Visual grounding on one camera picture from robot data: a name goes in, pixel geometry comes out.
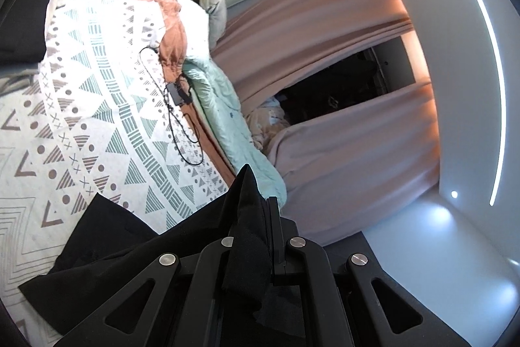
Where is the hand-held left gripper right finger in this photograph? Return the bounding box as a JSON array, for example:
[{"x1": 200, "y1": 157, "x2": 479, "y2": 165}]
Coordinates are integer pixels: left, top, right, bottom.
[{"x1": 266, "y1": 196, "x2": 474, "y2": 347}]

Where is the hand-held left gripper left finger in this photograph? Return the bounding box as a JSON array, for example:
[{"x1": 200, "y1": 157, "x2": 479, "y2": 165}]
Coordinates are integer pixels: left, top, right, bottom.
[{"x1": 52, "y1": 235, "x2": 244, "y2": 347}]

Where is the black jacket with yellow patch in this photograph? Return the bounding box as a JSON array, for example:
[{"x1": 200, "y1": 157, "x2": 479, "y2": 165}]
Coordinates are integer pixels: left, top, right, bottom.
[{"x1": 18, "y1": 164, "x2": 309, "y2": 347}]

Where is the pink curtain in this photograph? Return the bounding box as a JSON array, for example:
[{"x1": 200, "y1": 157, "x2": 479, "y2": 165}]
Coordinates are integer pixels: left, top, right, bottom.
[
  {"x1": 211, "y1": 0, "x2": 411, "y2": 104},
  {"x1": 264, "y1": 83, "x2": 441, "y2": 246}
]

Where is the brown bed sheet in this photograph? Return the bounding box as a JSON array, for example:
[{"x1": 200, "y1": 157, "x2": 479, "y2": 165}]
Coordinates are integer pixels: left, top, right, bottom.
[{"x1": 179, "y1": 76, "x2": 240, "y2": 185}]

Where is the beige printed bedding pile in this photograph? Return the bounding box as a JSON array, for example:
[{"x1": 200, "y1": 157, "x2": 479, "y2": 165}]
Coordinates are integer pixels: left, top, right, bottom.
[{"x1": 244, "y1": 99, "x2": 293, "y2": 148}]

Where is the mint green duvet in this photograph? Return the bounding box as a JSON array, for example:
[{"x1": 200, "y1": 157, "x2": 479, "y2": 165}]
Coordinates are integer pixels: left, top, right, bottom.
[{"x1": 182, "y1": 54, "x2": 287, "y2": 205}]

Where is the patterned white bed blanket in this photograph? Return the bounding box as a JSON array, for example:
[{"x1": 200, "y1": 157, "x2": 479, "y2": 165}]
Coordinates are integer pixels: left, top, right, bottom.
[{"x1": 0, "y1": 0, "x2": 236, "y2": 347}]

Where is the white pillow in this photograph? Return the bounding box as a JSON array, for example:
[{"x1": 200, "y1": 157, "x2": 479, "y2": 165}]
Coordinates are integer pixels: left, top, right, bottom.
[{"x1": 118, "y1": 0, "x2": 213, "y2": 59}]

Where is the orange cloth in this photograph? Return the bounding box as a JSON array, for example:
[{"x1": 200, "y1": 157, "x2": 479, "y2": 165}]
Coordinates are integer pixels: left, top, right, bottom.
[{"x1": 122, "y1": 0, "x2": 191, "y2": 85}]

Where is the folded grey garment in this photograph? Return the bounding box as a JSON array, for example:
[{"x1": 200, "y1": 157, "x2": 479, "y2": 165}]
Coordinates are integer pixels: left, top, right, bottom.
[{"x1": 0, "y1": 64, "x2": 39, "y2": 96}]

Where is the ceiling light strip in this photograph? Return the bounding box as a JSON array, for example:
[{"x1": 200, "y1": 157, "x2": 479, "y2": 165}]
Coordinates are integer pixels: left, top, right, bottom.
[{"x1": 469, "y1": 0, "x2": 506, "y2": 206}]

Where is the folded black garment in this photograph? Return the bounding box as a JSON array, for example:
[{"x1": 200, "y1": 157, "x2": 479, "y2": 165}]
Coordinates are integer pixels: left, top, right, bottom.
[{"x1": 0, "y1": 0, "x2": 66, "y2": 65}]

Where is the black cable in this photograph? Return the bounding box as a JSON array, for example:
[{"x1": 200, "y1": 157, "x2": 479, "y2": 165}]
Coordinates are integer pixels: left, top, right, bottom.
[{"x1": 139, "y1": 46, "x2": 206, "y2": 167}]

